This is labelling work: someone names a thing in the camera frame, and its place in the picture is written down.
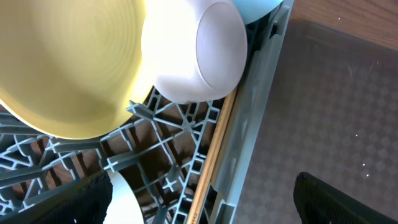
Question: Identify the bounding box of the white cup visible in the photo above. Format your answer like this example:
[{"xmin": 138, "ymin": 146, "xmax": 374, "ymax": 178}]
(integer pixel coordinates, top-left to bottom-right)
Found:
[{"xmin": 103, "ymin": 171, "xmax": 145, "ymax": 224}]

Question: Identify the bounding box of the white bowl with rice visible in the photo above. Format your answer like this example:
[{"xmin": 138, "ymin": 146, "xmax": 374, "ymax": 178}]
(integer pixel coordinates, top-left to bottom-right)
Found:
[{"xmin": 141, "ymin": 0, "xmax": 248, "ymax": 104}]

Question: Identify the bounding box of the grey plastic dish rack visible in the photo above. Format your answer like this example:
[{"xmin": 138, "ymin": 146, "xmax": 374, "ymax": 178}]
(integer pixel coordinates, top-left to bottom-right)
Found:
[{"xmin": 1, "ymin": 1, "xmax": 293, "ymax": 223}]

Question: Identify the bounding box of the wooden chopstick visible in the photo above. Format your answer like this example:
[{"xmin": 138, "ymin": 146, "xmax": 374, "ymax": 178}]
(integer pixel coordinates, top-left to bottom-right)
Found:
[{"xmin": 187, "ymin": 88, "xmax": 237, "ymax": 224}]

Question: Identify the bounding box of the dark brown serving tray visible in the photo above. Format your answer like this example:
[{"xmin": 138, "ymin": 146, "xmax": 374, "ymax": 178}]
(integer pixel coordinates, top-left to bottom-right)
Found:
[{"xmin": 234, "ymin": 21, "xmax": 397, "ymax": 223}]

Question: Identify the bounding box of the yellow-green plate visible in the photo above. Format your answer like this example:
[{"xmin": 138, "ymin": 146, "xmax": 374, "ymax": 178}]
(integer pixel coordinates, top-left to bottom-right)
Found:
[{"xmin": 1, "ymin": 0, "xmax": 153, "ymax": 139}]

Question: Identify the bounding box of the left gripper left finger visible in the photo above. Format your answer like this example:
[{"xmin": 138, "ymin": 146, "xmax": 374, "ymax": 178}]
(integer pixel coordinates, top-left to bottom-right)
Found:
[{"xmin": 0, "ymin": 170, "xmax": 113, "ymax": 224}]

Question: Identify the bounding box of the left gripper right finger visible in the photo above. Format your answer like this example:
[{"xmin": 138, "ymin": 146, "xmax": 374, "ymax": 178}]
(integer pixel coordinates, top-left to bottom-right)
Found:
[{"xmin": 293, "ymin": 172, "xmax": 397, "ymax": 224}]

